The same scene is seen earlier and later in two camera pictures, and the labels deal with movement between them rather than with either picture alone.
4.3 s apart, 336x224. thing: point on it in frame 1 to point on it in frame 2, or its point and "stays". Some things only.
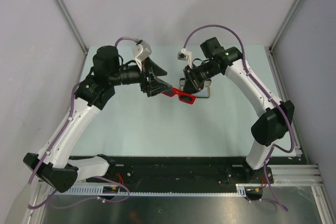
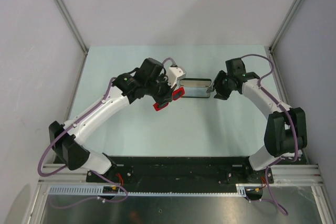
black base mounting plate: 168,173 stays
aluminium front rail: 297,174 stays
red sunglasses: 184,97 to 176,94
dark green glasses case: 204,93 stays
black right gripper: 192,84 to 221,94
